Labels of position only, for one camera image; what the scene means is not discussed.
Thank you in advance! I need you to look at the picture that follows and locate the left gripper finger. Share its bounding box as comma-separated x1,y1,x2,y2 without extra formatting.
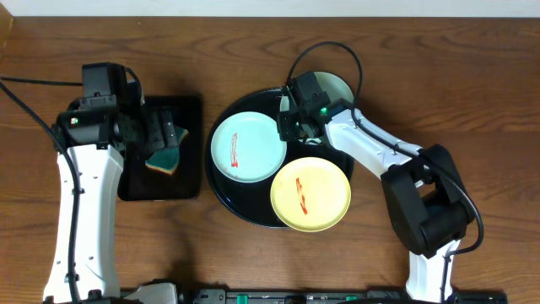
143,111,165,158
160,111,178,148

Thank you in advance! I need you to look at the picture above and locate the green yellow sponge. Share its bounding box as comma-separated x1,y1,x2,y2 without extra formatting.
145,127,189,175

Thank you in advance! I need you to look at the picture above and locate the light blue plate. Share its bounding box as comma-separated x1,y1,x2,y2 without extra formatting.
210,111,287,183

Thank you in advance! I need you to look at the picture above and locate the yellow plate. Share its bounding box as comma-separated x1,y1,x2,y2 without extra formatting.
270,157,351,232

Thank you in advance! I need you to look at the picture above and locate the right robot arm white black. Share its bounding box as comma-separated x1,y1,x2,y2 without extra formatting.
277,93,483,303

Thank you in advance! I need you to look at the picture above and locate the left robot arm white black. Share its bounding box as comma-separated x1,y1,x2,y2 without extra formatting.
43,144,178,303

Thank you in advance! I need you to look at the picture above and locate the black rectangular tray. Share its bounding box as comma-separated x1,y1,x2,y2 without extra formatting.
117,95,203,201

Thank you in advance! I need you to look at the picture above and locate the black round tray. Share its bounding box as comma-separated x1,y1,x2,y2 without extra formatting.
205,88,354,228

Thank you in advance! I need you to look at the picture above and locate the pale green plate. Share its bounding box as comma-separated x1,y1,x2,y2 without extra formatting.
279,71,355,113

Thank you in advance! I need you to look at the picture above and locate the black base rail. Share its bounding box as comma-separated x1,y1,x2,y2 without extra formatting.
120,278,508,304

